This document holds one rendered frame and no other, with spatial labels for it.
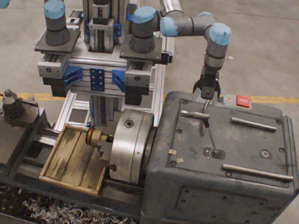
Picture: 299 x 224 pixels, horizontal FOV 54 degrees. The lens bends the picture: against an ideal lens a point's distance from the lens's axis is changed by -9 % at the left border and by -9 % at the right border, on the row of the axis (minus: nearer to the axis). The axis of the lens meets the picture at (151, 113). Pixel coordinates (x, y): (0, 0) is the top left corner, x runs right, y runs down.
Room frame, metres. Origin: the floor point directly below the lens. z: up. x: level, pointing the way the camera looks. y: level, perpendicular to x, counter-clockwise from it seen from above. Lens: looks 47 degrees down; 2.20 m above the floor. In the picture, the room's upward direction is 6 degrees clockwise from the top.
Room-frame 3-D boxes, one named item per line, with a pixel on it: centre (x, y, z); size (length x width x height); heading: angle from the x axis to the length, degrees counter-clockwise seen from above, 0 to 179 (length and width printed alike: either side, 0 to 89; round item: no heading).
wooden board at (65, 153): (0.88, 0.33, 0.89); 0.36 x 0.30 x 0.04; 173
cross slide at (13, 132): (0.95, 0.71, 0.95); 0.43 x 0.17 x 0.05; 173
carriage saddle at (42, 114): (0.94, 0.76, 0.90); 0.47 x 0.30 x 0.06; 173
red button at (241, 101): (1.01, -0.40, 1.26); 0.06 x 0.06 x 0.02; 83
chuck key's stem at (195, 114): (0.90, -0.18, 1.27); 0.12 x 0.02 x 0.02; 84
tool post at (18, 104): (1.00, 0.70, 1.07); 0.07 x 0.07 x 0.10; 83
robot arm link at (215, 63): (0.95, -0.21, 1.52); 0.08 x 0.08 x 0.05
